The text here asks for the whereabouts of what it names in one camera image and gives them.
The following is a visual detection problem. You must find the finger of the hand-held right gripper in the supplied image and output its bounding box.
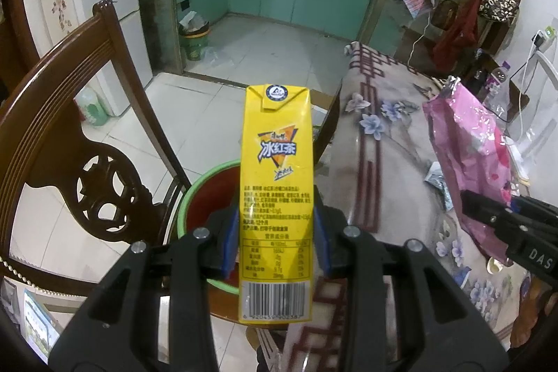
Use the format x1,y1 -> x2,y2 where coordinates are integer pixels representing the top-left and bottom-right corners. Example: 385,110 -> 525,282
511,195 -> 558,222
460,190 -> 519,251

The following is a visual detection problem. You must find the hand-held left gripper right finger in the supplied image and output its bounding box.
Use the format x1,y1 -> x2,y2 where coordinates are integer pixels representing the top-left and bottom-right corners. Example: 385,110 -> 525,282
311,198 -> 511,372

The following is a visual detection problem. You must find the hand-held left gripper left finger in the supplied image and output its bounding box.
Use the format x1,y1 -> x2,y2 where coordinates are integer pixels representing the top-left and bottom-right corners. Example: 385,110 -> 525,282
48,204 -> 240,372

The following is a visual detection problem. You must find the red bin with green rim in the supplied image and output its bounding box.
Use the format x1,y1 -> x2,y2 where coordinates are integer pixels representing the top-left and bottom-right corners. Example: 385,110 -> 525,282
176,160 -> 245,305

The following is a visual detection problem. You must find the yellow drink carton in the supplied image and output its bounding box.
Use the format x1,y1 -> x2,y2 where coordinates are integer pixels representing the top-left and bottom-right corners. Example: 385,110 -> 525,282
239,84 -> 315,326

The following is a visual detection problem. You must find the pink foil bag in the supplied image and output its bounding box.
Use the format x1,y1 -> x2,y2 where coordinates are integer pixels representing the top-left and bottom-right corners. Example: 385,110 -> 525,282
422,76 -> 515,264

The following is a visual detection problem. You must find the green trash bucket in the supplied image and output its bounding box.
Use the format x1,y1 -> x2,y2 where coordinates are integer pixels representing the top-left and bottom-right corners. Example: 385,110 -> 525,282
179,11 -> 211,62

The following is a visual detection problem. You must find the silver wrapper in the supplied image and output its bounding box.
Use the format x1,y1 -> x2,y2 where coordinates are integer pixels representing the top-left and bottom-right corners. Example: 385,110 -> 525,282
425,163 -> 456,211

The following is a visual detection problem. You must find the floral tablecloth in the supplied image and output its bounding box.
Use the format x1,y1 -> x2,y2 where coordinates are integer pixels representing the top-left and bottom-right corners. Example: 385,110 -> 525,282
257,43 -> 558,372

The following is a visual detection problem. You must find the clear plastic bottle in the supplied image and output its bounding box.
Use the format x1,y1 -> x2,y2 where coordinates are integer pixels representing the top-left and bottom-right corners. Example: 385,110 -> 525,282
482,62 -> 511,122

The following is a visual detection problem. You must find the cardboard box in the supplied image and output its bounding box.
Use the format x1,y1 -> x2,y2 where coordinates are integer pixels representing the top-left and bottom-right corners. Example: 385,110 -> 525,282
310,90 -> 338,111

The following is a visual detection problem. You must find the red garment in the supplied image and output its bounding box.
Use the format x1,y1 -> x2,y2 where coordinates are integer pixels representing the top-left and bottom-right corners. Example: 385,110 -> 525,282
432,0 -> 493,72

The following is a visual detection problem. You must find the green detergent bottle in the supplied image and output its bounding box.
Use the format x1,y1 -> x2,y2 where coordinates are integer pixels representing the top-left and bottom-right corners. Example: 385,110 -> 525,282
76,88 -> 110,127

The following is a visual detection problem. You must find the brown handbag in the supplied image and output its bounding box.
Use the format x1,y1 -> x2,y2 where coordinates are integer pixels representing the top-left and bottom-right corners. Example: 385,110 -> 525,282
433,0 -> 458,28

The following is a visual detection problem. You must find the blue printed box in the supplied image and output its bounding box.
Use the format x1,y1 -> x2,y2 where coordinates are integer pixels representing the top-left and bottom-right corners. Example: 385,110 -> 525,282
22,289 -> 59,359

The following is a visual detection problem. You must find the carved wooden chair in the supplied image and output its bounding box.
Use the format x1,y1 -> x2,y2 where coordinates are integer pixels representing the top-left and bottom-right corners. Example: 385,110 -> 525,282
0,0 -> 193,298

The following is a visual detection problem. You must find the white cable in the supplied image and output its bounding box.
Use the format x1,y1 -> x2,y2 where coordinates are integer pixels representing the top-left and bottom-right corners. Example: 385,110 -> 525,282
518,44 -> 539,129

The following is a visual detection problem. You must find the wall socket with charger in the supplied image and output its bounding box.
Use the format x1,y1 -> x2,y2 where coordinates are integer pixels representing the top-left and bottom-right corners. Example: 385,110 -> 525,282
532,30 -> 556,48

